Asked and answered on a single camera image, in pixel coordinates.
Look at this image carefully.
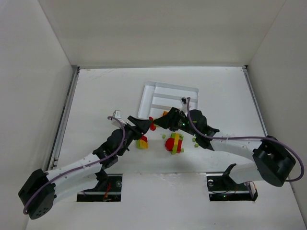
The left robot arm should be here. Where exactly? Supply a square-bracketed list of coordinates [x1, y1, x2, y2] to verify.
[18, 116, 152, 219]

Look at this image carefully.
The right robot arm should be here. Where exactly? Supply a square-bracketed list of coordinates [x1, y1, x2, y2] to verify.
[153, 108, 296, 187]

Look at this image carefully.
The white divided sorting tray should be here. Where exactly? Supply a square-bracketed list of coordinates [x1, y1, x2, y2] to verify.
[138, 81, 199, 119]

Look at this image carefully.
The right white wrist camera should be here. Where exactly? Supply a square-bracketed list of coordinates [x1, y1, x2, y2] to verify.
[180, 97, 190, 113]

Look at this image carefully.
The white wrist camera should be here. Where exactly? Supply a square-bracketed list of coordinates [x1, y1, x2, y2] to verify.
[111, 110, 125, 127]
[180, 97, 190, 113]

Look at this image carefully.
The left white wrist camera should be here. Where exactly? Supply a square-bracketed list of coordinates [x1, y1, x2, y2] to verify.
[111, 110, 125, 127]

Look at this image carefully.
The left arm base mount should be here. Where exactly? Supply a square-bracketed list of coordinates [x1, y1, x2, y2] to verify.
[76, 174, 123, 203]

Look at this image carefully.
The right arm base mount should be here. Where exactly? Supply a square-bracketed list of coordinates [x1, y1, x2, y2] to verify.
[206, 164, 258, 202]

